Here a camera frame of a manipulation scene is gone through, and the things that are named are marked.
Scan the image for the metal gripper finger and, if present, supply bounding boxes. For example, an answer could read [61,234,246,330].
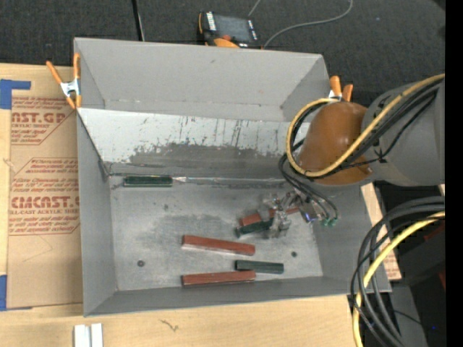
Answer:
[273,213,293,239]
[268,194,287,213]

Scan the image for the dark green flat block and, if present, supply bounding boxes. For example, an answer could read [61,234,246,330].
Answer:
[234,218,275,239]
[122,174,174,189]
[234,259,285,275]

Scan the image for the grey metal bin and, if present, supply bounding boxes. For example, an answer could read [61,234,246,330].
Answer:
[73,37,394,317]

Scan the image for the red-brown flat block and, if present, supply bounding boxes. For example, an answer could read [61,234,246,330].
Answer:
[237,207,301,228]
[180,234,257,257]
[180,270,258,288]

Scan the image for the brown cardboard board, red print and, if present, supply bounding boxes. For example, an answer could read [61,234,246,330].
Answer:
[0,62,85,310]

